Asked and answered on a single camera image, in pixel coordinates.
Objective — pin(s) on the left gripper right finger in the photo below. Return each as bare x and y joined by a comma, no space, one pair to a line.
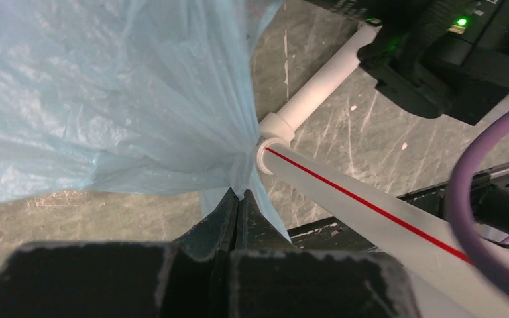
269,277

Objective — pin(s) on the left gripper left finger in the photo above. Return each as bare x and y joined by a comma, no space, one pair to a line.
182,278

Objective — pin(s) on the blue plastic bag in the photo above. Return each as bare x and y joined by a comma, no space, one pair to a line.
141,97

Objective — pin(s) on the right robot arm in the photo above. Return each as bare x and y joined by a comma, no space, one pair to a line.
434,58

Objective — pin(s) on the white PVC pipe frame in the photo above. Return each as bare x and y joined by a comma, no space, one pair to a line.
444,283

